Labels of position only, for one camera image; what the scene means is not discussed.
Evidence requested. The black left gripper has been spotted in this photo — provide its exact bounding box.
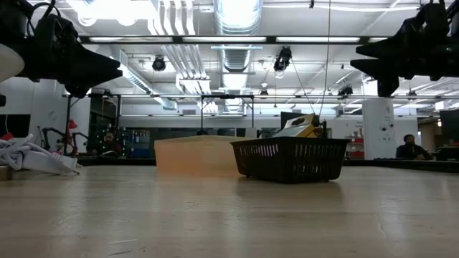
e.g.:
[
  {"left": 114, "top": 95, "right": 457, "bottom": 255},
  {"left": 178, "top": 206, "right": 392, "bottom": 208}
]
[{"left": 20, "top": 14, "right": 123, "bottom": 100}]

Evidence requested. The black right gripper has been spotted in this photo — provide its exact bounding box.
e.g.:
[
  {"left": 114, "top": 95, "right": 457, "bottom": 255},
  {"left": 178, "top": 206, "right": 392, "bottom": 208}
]
[{"left": 349, "top": 34, "right": 459, "bottom": 98}]

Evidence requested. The yellow green crayon box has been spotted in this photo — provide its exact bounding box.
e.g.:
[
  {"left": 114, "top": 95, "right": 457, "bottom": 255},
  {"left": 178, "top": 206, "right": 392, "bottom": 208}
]
[{"left": 271, "top": 113, "right": 323, "bottom": 139}]

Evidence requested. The orange translucent plastic bin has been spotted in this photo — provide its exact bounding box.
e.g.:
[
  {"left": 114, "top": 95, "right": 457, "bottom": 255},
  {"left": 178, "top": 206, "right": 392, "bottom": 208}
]
[{"left": 153, "top": 134, "right": 252, "bottom": 177}]

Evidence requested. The black plastic mesh basket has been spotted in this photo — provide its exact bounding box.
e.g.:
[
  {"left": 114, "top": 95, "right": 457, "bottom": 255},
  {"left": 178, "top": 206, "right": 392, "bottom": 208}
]
[{"left": 229, "top": 135, "right": 351, "bottom": 185}]

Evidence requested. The red desk lamp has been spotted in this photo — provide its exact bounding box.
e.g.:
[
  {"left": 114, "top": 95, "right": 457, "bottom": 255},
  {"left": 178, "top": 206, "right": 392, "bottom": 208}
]
[{"left": 67, "top": 119, "right": 79, "bottom": 155}]

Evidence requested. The person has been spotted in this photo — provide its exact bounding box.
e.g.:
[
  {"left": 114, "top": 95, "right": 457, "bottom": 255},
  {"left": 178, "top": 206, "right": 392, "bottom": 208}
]
[
  {"left": 394, "top": 133, "right": 435, "bottom": 161},
  {"left": 89, "top": 130, "right": 125, "bottom": 158}
]

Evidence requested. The white dome lamp wooden base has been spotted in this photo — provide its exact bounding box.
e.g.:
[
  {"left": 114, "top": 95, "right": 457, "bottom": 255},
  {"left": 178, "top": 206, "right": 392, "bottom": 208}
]
[{"left": 0, "top": 42, "right": 26, "bottom": 182}]

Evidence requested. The black desk monitor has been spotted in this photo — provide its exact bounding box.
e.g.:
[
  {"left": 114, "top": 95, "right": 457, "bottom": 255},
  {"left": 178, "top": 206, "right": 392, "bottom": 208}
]
[{"left": 439, "top": 108, "right": 459, "bottom": 148}]

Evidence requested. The black monitor back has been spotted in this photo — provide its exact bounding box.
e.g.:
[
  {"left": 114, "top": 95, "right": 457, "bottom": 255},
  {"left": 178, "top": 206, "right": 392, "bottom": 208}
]
[{"left": 280, "top": 111, "right": 328, "bottom": 139}]

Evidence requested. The black metal rack frame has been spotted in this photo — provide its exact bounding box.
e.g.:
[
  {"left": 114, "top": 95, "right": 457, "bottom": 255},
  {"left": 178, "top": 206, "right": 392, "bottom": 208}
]
[{"left": 61, "top": 92, "right": 256, "bottom": 146}]

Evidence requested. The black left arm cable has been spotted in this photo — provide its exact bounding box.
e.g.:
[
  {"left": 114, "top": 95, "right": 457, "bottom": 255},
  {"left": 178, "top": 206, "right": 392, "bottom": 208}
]
[{"left": 25, "top": 0, "right": 59, "bottom": 37}]

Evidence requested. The white coiled power cable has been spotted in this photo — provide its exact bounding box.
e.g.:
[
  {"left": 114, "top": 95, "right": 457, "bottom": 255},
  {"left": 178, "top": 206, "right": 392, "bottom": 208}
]
[{"left": 0, "top": 133, "right": 82, "bottom": 176}]

